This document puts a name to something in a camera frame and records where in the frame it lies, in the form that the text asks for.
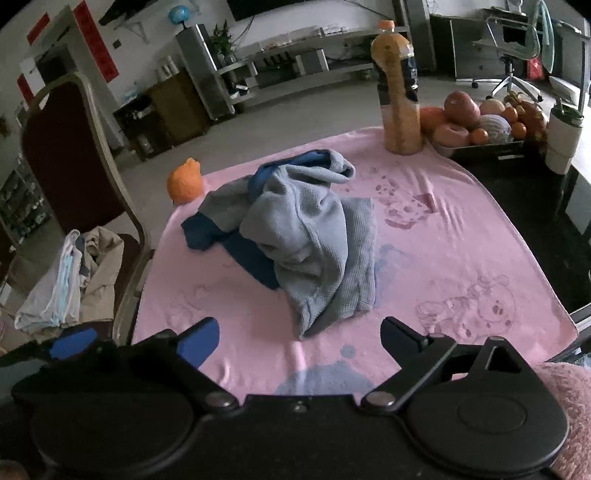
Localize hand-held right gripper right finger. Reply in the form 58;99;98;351
360;316;539;411

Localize green potted plant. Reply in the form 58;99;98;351
211;21;238;65

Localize pink printed blanket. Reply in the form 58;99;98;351
131;127;580;398

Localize long red wall strip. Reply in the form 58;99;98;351
74;0;121;84

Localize black fruit tray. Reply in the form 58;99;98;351
431;138;546;162

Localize grey TV stand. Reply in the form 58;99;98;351
217;25;411;100

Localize dark grey drawer cabinet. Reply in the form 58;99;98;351
429;14;509;79

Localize dark red chair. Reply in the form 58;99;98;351
21;74;155;344

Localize dark storage shelf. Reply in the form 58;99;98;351
0;157;51;245

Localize small red wall strip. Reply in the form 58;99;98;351
16;74;35;104

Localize green melon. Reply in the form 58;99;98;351
475;114;512;145

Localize grey office chair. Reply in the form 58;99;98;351
472;0;555;100

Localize black low cabinet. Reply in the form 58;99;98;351
113;95;158;160

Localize silver speaker tower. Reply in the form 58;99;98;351
175;24;236;121

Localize short red wall banner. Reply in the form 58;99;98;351
27;13;51;44

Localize orange juice bottle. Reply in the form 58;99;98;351
370;19;424;155

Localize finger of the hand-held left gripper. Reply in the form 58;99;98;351
0;327;99;367

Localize brown wooden cabinet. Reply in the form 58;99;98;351
147;69;211;148

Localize black television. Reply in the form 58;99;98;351
226;0;333;21

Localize white tumbler with green lid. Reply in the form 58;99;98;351
545;106;585;175

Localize grey metal box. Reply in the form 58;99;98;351
295;50;329;75

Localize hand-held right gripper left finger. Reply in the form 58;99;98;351
65;318;241;412

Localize grey and blue sweater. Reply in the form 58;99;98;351
181;148;377;340

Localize person's pink fleece clothing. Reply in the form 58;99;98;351
538;362;591;480

